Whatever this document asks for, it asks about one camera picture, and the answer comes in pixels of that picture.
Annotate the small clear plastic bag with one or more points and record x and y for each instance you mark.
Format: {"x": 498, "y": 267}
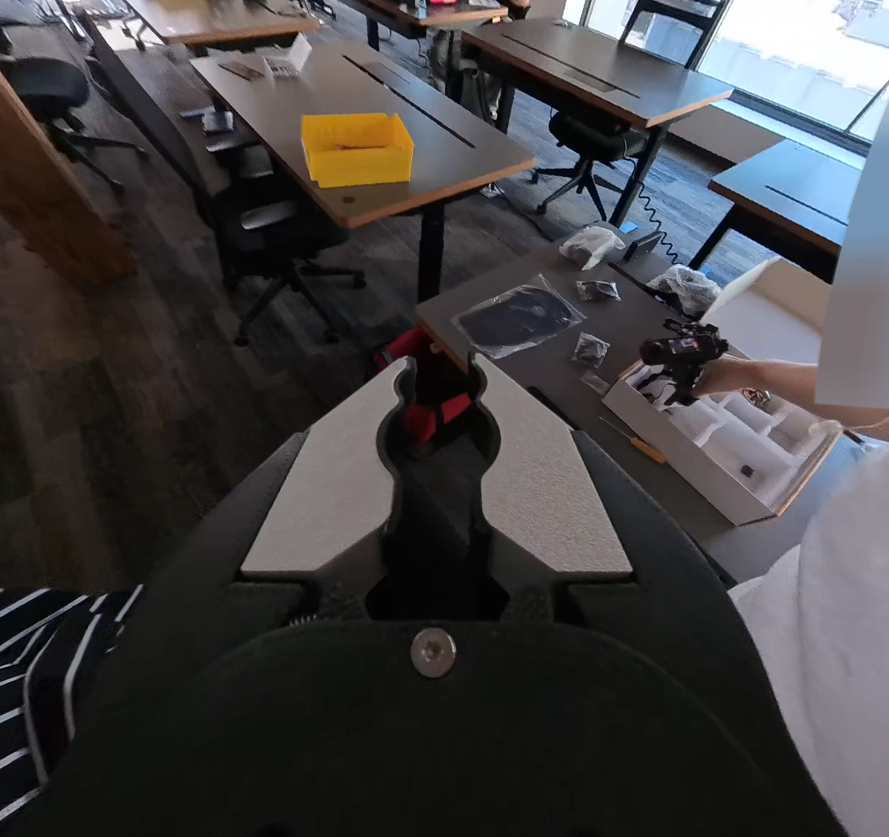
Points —
{"x": 594, "y": 382}

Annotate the black frame chair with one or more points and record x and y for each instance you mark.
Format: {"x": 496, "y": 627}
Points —
{"x": 684, "y": 0}

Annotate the person's right hand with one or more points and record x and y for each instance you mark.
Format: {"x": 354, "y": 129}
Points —
{"x": 722, "y": 375}

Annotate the cardboard kit box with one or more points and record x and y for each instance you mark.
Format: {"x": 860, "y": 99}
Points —
{"x": 701, "y": 476}

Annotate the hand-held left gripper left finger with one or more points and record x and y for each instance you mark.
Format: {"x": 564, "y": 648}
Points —
{"x": 319, "y": 497}

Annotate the white box lid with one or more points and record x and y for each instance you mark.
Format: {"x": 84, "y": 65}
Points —
{"x": 764, "y": 323}

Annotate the white plastic bag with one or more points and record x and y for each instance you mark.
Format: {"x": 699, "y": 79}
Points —
{"x": 590, "y": 247}

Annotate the grey office desk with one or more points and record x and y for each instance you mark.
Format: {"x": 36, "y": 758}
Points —
{"x": 528, "y": 73}
{"x": 785, "y": 177}

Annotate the person's white shirt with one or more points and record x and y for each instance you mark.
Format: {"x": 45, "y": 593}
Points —
{"x": 819, "y": 642}

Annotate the bag of black parts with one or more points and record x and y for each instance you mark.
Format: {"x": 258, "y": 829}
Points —
{"x": 590, "y": 349}
{"x": 597, "y": 290}

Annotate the large window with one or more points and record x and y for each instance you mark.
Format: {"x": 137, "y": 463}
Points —
{"x": 799, "y": 31}

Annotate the black office chair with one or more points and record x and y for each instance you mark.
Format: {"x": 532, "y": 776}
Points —
{"x": 590, "y": 132}
{"x": 278, "y": 226}
{"x": 48, "y": 87}

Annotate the wood-edged grey desk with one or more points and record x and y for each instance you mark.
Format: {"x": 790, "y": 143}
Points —
{"x": 180, "y": 10}
{"x": 417, "y": 14}
{"x": 278, "y": 108}

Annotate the black power box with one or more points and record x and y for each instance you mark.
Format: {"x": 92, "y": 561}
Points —
{"x": 642, "y": 245}

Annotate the black disc in bag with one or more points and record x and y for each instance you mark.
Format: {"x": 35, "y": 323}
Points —
{"x": 514, "y": 316}

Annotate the person's striped trousers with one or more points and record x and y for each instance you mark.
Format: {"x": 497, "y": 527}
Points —
{"x": 41, "y": 677}

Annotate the wooden cabinet side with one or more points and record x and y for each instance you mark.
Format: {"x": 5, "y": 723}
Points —
{"x": 41, "y": 191}

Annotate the person's right forearm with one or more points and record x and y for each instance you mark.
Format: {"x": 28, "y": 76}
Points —
{"x": 785, "y": 379}

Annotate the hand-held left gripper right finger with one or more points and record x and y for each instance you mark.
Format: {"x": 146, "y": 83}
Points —
{"x": 549, "y": 497}

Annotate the small white box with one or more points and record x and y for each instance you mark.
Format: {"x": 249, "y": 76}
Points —
{"x": 288, "y": 59}

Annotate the yellow plastic bin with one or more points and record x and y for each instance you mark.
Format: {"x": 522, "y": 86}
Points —
{"x": 354, "y": 163}

